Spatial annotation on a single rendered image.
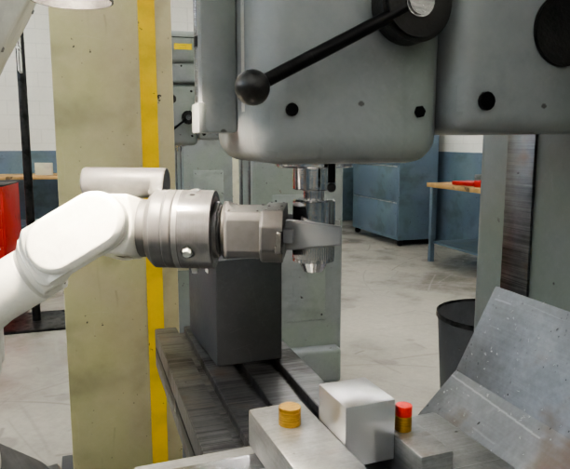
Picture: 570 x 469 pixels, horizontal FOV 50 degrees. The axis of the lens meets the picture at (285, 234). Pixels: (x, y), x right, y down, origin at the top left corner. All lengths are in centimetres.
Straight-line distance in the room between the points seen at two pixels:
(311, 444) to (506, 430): 37
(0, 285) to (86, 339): 175
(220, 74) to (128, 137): 174
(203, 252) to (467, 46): 33
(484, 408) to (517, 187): 32
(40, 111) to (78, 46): 730
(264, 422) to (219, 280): 45
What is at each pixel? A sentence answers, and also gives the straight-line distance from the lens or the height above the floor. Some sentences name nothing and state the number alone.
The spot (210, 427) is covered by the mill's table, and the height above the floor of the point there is 95.
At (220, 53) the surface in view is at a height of 142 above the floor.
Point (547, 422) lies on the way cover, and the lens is 88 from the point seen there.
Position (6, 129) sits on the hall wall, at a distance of 969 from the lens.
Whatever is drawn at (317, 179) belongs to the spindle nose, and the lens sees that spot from 66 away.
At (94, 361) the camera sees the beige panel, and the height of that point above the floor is 51.
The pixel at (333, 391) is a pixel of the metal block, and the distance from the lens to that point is 62.
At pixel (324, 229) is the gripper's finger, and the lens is 66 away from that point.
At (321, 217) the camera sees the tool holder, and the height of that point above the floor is 125.
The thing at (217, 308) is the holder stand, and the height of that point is 105.
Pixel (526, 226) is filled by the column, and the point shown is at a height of 121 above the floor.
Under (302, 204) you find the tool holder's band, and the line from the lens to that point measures 66.
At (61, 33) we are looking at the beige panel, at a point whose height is 170.
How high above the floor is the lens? 133
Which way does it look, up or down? 9 degrees down
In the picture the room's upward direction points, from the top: straight up
